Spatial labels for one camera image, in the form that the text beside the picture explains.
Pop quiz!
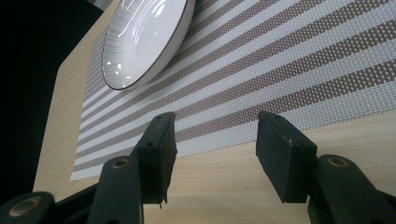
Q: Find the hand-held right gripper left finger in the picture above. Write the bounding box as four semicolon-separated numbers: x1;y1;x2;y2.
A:
131;111;178;210

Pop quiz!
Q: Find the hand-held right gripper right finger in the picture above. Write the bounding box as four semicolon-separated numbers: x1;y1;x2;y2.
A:
255;110;319;204

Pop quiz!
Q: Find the white plate with dark rim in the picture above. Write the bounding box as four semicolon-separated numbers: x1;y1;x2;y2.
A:
101;0;197;91

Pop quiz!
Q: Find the striped woven placemat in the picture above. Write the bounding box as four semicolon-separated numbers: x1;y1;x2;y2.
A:
69;0;396;182

